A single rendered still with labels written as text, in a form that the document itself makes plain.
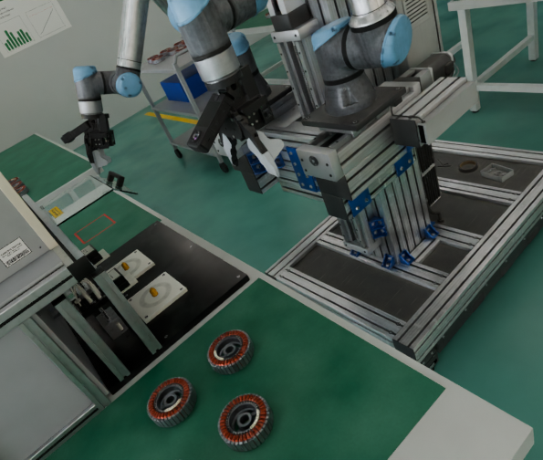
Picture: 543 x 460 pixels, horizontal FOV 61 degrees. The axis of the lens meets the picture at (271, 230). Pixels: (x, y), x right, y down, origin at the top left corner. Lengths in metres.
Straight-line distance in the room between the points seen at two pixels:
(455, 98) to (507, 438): 0.94
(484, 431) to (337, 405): 0.27
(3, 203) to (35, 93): 5.51
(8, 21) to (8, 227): 5.55
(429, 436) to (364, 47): 0.87
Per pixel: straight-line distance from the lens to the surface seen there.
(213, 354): 1.14
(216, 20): 0.85
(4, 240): 1.19
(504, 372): 1.90
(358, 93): 1.34
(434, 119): 1.41
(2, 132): 6.61
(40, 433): 1.28
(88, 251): 1.57
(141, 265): 1.62
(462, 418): 0.94
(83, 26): 6.81
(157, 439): 1.13
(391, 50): 1.21
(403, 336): 1.74
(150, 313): 1.39
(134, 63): 1.58
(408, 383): 0.98
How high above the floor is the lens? 1.55
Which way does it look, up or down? 33 degrees down
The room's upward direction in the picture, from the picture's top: 24 degrees counter-clockwise
